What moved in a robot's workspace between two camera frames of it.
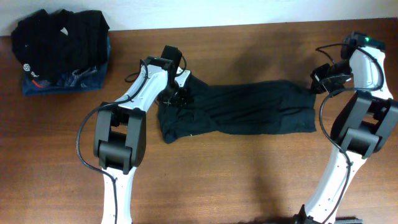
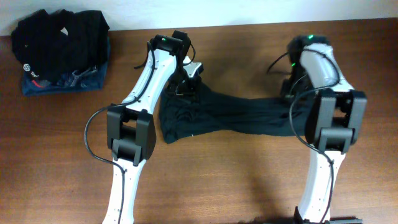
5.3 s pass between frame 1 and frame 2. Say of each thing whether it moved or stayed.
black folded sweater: stayed
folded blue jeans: stayed
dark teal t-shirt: moved
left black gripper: moved
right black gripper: moved
